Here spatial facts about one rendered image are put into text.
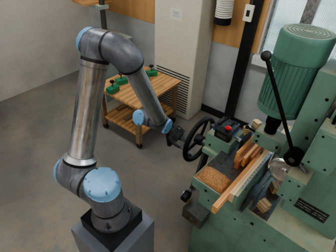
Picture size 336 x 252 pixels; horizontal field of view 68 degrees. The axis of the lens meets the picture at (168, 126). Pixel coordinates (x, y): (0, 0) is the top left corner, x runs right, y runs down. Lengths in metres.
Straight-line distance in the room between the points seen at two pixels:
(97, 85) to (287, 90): 0.72
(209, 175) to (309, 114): 0.45
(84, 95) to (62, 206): 1.30
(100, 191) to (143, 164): 1.34
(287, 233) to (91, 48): 1.07
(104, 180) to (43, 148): 1.68
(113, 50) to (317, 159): 0.79
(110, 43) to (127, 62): 0.09
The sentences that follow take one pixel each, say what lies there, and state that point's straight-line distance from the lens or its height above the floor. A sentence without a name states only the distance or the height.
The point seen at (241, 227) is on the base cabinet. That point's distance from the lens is 1.31.
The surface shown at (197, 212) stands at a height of 0.62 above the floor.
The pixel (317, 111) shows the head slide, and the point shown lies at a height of 1.29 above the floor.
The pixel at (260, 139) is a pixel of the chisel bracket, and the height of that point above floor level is 1.04.
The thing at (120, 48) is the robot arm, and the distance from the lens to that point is 0.98.
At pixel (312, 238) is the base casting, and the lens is 1.25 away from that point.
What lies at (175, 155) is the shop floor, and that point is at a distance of 2.47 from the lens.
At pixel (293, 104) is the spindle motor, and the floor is 1.27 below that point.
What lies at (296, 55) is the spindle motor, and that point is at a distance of 0.93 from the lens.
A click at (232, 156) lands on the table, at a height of 0.90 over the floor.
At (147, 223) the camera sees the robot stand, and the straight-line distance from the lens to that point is 1.39.
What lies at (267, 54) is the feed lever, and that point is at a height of 1.45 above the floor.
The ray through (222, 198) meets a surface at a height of 0.94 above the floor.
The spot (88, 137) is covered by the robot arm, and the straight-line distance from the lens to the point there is 1.14.
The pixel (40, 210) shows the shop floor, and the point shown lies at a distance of 2.26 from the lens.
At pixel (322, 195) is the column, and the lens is 1.13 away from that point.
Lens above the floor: 1.76
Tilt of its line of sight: 39 degrees down
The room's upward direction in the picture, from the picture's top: 3 degrees clockwise
